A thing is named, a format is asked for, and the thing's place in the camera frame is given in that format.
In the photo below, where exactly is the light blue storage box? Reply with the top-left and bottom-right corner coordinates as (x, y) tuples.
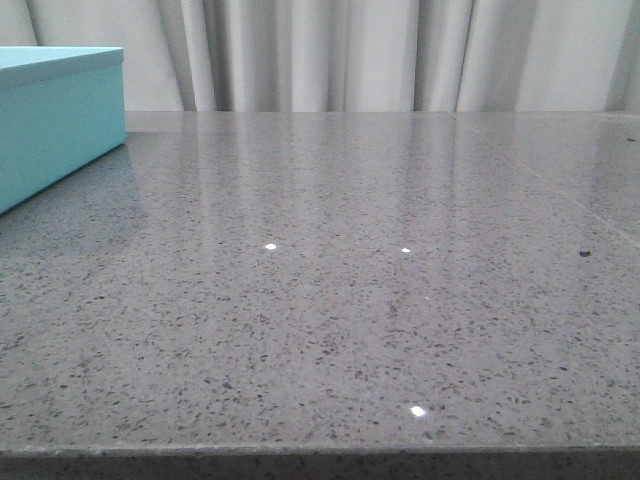
(1, 46), (127, 211)

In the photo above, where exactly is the grey pleated curtain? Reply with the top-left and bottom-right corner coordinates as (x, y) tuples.
(1, 1), (639, 112)

